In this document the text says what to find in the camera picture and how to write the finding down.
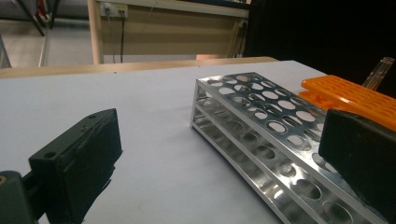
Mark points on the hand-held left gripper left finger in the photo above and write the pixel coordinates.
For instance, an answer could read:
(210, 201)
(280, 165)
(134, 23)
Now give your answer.
(77, 161)

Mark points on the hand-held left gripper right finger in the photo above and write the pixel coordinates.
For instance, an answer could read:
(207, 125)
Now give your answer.
(361, 155)

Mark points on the orange plastic test tube rack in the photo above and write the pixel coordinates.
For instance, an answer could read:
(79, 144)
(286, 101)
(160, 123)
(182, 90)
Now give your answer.
(348, 93)

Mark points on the clear test tube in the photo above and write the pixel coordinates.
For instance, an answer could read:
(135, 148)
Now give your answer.
(378, 73)

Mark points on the metal test tube rack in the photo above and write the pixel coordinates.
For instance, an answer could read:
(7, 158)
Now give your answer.
(249, 124)

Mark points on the white board sheet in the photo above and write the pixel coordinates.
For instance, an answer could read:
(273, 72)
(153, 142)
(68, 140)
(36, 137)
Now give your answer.
(155, 109)

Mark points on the beige wooden desk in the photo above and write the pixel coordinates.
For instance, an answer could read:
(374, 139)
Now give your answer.
(174, 34)

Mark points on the metal floor rail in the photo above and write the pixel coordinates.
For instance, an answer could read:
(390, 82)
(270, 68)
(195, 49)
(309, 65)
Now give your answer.
(45, 46)

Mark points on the white wall power strip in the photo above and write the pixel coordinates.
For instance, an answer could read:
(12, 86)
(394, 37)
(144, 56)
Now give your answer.
(113, 9)

